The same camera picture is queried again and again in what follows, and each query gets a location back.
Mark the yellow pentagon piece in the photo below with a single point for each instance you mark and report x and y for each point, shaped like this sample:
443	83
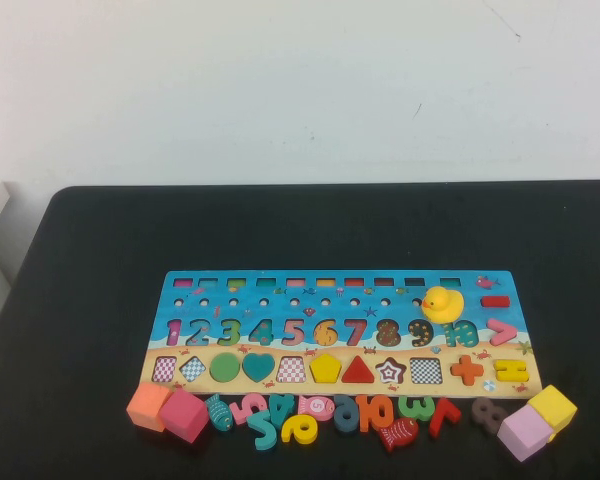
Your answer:
326	370

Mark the teal heart piece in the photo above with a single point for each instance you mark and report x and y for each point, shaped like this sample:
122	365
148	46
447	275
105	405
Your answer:
258	367

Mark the red triangle piece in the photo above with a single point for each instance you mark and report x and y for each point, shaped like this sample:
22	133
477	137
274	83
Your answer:
358	374

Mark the green circle piece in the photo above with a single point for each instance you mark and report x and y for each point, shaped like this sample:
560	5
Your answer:
225	367

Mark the colourful wooden puzzle board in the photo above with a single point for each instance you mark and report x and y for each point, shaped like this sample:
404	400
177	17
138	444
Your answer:
405	351

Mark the teal number four piece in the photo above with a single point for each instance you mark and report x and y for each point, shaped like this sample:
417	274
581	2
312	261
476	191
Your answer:
284	407

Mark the pink number five piece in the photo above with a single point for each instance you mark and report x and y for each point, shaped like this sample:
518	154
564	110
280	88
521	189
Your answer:
247	407

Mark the orange number ten piece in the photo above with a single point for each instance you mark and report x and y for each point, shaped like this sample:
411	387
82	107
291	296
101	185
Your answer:
364	412

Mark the yellow number six piece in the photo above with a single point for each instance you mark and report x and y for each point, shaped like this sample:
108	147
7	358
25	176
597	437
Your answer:
296	430

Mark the teal number two piece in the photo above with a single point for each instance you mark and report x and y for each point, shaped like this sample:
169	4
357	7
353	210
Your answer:
262	431

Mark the red minus sign piece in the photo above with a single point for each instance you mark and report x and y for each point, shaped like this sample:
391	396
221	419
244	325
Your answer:
495	301

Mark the green number three piece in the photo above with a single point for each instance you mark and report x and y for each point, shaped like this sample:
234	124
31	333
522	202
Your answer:
420	407

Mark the orange plus sign piece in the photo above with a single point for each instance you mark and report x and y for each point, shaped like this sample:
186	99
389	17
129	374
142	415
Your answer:
467	371

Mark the pink greater-than sign piece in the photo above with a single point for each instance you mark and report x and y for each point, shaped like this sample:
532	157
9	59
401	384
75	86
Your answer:
508	331

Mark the red number seven piece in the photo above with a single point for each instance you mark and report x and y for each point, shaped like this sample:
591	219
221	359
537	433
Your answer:
445	417

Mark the yellow equals sign piece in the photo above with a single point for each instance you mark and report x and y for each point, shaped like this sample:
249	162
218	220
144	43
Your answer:
512	371

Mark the brown number eight piece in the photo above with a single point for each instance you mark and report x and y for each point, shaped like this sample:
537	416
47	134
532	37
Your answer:
495	420

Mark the yellow rubber duck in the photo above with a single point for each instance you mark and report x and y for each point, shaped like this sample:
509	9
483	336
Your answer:
442	306

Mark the pink wooden fish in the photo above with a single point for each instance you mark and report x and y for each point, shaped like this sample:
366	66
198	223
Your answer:
316	405

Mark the teal wooden fish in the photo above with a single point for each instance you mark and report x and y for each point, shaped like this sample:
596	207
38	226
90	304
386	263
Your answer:
219	412

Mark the crimson wooden cube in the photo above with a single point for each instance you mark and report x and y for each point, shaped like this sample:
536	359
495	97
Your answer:
182	415

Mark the red wooden fish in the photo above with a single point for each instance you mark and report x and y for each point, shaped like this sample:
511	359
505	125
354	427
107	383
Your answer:
399	432

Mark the orange wooden cube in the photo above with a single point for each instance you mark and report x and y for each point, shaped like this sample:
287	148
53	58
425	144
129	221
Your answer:
147	407

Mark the lilac wooden cube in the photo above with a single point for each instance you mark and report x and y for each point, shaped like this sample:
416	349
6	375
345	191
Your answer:
522	432

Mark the yellow wooden cube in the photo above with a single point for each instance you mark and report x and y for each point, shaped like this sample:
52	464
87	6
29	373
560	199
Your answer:
552	407

